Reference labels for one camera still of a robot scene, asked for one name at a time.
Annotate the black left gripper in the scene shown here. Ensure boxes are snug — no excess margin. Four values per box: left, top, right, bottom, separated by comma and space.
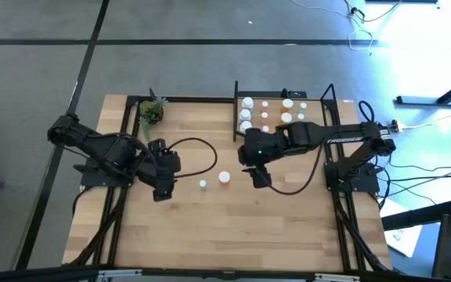
138, 154, 182, 203

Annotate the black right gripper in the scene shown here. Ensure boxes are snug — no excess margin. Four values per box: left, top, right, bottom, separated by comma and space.
237, 127, 290, 190

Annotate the black box behind shelf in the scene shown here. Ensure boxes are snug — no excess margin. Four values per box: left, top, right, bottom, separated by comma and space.
281, 88, 308, 99

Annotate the green potted plant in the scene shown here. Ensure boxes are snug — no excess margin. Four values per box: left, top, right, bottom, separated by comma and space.
138, 88, 169, 140

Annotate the white printed paper sheet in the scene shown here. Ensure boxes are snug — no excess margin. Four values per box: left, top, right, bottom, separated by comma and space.
377, 197, 423, 259

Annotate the black floor beam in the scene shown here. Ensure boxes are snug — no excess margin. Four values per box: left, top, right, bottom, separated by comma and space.
381, 197, 451, 232

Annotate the black desk leg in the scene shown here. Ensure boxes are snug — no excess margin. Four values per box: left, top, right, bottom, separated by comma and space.
395, 72, 451, 107

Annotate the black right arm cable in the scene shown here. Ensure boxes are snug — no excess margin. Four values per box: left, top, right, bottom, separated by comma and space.
264, 132, 328, 196

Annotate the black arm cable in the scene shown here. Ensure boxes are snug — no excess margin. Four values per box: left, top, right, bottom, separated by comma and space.
165, 136, 218, 179
264, 132, 328, 196

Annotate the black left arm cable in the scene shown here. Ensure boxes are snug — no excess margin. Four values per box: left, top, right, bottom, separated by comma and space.
165, 136, 218, 179

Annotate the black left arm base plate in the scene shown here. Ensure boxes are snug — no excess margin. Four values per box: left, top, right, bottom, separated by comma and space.
72, 163, 137, 190

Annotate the wooden shelf with black frame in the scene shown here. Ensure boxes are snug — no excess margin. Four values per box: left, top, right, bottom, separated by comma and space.
233, 80, 338, 143

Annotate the black table rail frame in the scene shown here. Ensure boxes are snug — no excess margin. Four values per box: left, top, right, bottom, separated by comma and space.
68, 95, 394, 273

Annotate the silver frame bracket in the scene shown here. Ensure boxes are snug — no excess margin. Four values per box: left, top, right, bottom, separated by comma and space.
98, 269, 143, 280
314, 273, 362, 282

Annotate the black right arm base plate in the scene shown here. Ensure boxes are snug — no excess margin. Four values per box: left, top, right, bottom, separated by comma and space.
324, 161, 380, 193

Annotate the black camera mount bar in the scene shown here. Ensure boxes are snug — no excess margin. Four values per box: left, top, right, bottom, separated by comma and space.
0, 264, 451, 282

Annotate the yellow power cord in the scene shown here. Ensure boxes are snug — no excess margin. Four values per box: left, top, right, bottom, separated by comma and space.
395, 105, 451, 131

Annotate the white floor cable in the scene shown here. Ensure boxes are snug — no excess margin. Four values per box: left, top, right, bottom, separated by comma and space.
291, 0, 402, 52

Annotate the grey floor cable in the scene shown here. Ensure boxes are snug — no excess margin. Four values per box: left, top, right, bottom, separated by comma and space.
385, 161, 451, 196

